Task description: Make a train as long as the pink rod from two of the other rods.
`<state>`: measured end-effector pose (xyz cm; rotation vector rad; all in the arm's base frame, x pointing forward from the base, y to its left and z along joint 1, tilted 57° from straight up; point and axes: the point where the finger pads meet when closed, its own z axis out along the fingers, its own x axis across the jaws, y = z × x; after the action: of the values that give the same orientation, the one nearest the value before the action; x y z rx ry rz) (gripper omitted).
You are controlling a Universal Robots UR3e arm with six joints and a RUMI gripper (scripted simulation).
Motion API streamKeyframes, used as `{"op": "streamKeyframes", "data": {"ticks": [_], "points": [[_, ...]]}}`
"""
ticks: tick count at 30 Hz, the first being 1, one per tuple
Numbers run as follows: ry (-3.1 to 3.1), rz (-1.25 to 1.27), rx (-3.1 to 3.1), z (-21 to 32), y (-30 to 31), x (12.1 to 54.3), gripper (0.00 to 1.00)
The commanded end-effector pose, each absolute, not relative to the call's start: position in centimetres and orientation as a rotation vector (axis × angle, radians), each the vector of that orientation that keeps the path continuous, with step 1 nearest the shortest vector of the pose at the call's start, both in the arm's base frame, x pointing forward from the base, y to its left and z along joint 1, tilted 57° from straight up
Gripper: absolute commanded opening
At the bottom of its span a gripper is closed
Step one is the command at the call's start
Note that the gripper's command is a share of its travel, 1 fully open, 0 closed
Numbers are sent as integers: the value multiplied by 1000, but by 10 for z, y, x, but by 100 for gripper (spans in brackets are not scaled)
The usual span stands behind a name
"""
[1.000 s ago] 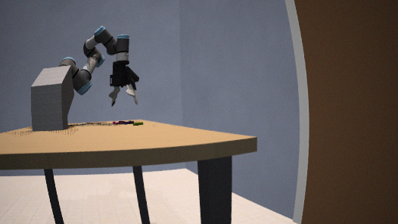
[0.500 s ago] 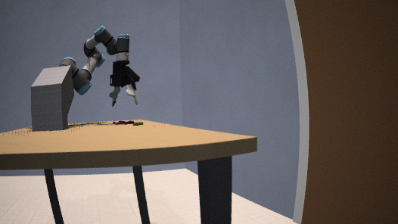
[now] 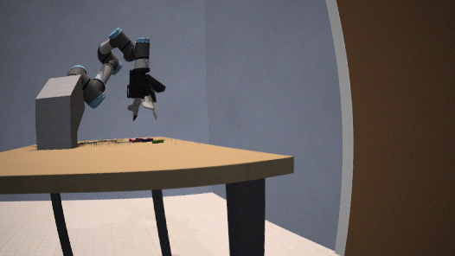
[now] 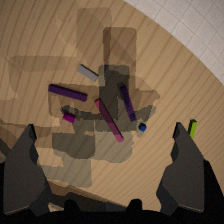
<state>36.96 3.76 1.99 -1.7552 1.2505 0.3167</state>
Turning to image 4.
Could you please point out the small magenta block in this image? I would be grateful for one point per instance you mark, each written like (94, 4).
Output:
(69, 117)

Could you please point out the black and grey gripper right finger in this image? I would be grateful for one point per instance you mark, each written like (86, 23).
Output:
(188, 190)

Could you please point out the pink rod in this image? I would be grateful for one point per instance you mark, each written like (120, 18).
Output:
(107, 117)

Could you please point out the purple rod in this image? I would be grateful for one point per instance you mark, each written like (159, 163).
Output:
(128, 103)
(67, 92)

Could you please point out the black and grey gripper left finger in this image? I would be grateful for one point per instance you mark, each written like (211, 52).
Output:
(24, 190)

